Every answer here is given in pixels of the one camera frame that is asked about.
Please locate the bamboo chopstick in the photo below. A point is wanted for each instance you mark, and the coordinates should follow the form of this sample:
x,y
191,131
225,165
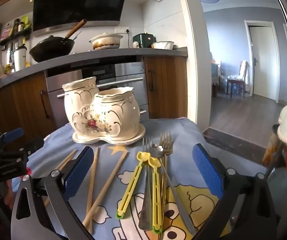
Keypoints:
x,y
69,156
66,164
113,175
94,175

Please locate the yellow plastic tulip stick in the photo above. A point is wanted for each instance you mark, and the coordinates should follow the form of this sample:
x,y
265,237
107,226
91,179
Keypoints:
x,y
133,182
155,192

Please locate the black range hood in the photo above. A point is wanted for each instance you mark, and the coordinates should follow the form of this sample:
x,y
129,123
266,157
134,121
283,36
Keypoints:
x,y
78,2

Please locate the grey stone countertop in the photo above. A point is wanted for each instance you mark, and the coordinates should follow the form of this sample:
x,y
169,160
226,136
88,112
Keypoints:
x,y
108,53

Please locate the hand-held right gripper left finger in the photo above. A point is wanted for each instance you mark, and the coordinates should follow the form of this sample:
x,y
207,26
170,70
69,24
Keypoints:
x,y
79,170

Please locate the green kitchen appliance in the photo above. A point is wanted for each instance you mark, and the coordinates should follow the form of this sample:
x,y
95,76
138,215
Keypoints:
x,y
146,41

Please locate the floral printed bin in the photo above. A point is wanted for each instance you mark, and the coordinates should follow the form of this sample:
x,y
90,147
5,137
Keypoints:
x,y
271,145

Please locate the white clay pot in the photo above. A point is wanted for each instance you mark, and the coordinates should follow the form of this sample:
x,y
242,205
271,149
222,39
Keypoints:
x,y
106,41

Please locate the stainless steel oven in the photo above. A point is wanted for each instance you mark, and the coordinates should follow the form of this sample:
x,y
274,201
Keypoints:
x,y
128,75

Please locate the black wall shelf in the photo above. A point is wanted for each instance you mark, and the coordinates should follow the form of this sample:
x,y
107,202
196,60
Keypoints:
x,y
13,35

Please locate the white wall socket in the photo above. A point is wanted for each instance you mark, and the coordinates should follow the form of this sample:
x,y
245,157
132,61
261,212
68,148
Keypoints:
x,y
121,30

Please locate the silver spoon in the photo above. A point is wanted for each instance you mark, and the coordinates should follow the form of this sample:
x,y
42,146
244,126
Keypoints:
x,y
176,195

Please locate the white bowl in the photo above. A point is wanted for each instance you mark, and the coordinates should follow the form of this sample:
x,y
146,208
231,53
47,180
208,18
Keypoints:
x,y
163,45

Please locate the cream floral ceramic utensil holder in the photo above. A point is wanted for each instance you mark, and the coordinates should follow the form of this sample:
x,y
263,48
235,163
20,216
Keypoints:
x,y
113,120

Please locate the white door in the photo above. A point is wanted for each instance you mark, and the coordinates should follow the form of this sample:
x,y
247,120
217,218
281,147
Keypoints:
x,y
264,62

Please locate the silver fork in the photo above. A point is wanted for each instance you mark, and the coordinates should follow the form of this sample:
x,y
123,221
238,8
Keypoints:
x,y
144,205

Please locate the white insulated cup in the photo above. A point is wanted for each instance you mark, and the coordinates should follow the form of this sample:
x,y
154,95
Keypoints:
x,y
20,58

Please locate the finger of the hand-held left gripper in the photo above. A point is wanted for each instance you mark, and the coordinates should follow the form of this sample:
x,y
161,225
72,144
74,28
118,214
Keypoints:
x,y
34,145
13,133

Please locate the wooden chair with white cloth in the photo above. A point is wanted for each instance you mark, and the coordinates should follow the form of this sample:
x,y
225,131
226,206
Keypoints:
x,y
243,72

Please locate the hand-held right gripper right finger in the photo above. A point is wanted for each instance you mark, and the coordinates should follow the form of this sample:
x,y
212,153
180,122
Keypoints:
x,y
206,170

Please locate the gold fork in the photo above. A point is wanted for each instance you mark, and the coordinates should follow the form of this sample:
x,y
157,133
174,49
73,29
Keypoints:
x,y
165,138
169,149

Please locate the row of seasoning bottles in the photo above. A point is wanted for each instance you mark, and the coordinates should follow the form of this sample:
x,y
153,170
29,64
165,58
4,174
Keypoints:
x,y
21,23

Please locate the blue cartoon printed cloth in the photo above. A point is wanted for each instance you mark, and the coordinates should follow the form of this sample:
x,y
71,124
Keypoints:
x,y
183,155

